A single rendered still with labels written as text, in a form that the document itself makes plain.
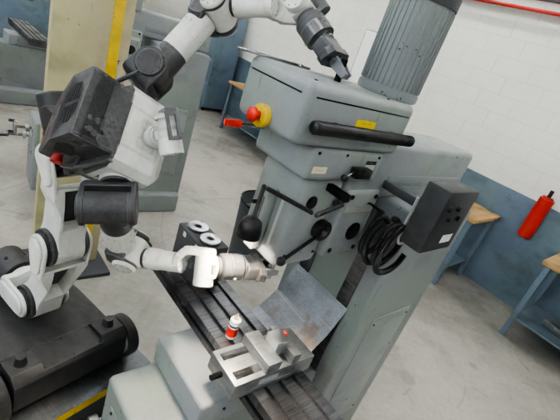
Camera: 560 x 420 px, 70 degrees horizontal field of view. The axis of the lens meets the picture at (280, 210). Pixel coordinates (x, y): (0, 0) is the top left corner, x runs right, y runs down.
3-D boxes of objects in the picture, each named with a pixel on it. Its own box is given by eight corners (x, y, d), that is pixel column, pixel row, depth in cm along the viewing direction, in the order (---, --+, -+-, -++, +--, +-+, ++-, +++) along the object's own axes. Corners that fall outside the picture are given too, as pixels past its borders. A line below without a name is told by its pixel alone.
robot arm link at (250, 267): (270, 267, 131) (237, 267, 125) (262, 290, 135) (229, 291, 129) (257, 246, 141) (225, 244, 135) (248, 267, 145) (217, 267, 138)
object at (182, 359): (194, 434, 132) (202, 410, 127) (152, 357, 154) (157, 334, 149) (299, 383, 166) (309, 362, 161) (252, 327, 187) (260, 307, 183)
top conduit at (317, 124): (316, 137, 95) (321, 122, 93) (304, 130, 97) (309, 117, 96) (412, 148, 125) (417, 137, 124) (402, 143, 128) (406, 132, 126)
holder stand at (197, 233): (194, 287, 167) (205, 248, 159) (170, 257, 180) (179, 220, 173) (217, 282, 176) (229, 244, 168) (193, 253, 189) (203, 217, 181)
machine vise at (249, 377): (229, 402, 124) (238, 377, 119) (207, 366, 133) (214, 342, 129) (307, 368, 147) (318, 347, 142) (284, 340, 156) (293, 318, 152)
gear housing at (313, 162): (302, 182, 108) (316, 147, 104) (252, 146, 123) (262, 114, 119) (374, 182, 130) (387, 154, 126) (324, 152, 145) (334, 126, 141)
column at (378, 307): (277, 485, 198) (417, 216, 136) (227, 407, 227) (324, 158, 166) (340, 441, 232) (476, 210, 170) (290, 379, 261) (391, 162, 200)
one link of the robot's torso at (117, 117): (4, 173, 111) (70, 156, 91) (45, 72, 122) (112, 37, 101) (99, 210, 134) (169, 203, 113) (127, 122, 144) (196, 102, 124)
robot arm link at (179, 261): (212, 250, 124) (172, 245, 127) (208, 279, 124) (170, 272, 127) (219, 248, 130) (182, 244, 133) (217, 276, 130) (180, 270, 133)
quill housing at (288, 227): (272, 271, 124) (307, 178, 111) (237, 235, 137) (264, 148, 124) (313, 262, 137) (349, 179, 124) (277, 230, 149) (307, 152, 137)
